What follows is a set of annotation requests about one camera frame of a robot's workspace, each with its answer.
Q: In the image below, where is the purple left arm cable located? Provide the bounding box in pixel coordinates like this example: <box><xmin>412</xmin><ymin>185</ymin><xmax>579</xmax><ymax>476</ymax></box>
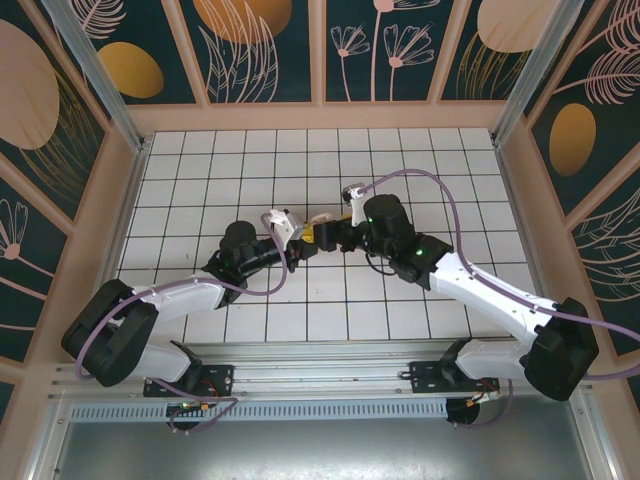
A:
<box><xmin>74</xmin><ymin>213</ymin><xmax>291</xmax><ymax>437</ymax></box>

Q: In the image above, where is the aluminium mounting rail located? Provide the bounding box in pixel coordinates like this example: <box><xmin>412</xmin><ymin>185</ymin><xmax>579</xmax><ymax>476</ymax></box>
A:
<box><xmin>47</xmin><ymin>341</ymin><xmax>594</xmax><ymax>401</ymax></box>

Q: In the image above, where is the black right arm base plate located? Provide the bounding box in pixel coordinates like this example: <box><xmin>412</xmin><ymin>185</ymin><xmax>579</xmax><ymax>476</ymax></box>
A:
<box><xmin>408</xmin><ymin>359</ymin><xmax>501</xmax><ymax>395</ymax></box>

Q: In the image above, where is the slotted grey cable duct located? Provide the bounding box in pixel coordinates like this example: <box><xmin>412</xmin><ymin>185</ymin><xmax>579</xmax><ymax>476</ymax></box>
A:
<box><xmin>68</xmin><ymin>398</ymin><xmax>450</xmax><ymax>422</ymax></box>

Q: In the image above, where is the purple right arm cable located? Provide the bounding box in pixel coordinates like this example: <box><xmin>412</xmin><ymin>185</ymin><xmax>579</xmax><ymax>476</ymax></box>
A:
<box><xmin>359</xmin><ymin>169</ymin><xmax>640</xmax><ymax>431</ymax></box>

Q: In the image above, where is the aluminium side rail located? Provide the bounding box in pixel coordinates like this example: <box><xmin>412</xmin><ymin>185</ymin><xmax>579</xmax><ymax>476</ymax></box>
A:
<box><xmin>494</xmin><ymin>139</ymin><xmax>564</xmax><ymax>351</ymax></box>
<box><xmin>89</xmin><ymin>142</ymin><xmax>151</xmax><ymax>361</ymax></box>

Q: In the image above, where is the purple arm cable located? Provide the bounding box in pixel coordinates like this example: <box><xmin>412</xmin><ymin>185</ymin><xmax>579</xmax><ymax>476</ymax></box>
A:
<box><xmin>74</xmin><ymin>213</ymin><xmax>291</xmax><ymax>437</ymax></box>
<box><xmin>359</xmin><ymin>169</ymin><xmax>640</xmax><ymax>431</ymax></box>

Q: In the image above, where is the red and black power wire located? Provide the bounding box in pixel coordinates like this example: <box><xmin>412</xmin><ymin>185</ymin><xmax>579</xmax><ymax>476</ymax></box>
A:
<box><xmin>469</xmin><ymin>379</ymin><xmax>501</xmax><ymax>407</ymax></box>
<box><xmin>197</xmin><ymin>379</ymin><xmax>224</xmax><ymax>416</ymax></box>

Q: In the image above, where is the black round cable port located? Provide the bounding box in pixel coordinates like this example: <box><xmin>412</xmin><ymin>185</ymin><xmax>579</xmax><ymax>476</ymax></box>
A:
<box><xmin>166</xmin><ymin>405</ymin><xmax>202</xmax><ymax>435</ymax></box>
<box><xmin>445</xmin><ymin>398</ymin><xmax>482</xmax><ymax>430</ymax></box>

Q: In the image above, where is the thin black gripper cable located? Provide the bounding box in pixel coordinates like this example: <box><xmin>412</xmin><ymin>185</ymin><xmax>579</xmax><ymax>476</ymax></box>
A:
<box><xmin>366</xmin><ymin>251</ymin><xmax>397</xmax><ymax>275</ymax></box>

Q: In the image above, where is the aluminium corner post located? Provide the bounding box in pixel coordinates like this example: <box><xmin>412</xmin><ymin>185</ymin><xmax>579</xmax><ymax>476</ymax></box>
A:
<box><xmin>40</xmin><ymin>0</ymin><xmax>151</xmax><ymax>154</ymax></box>
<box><xmin>491</xmin><ymin>0</ymin><xmax>599</xmax><ymax>146</ymax></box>

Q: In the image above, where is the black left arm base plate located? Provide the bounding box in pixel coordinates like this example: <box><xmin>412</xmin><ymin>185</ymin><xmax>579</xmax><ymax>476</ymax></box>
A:
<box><xmin>143</xmin><ymin>364</ymin><xmax>235</xmax><ymax>399</ymax></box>

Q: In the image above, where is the grey metal sheet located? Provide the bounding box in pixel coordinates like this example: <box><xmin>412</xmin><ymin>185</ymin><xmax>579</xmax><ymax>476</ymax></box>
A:
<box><xmin>29</xmin><ymin>394</ymin><xmax>621</xmax><ymax>480</ymax></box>

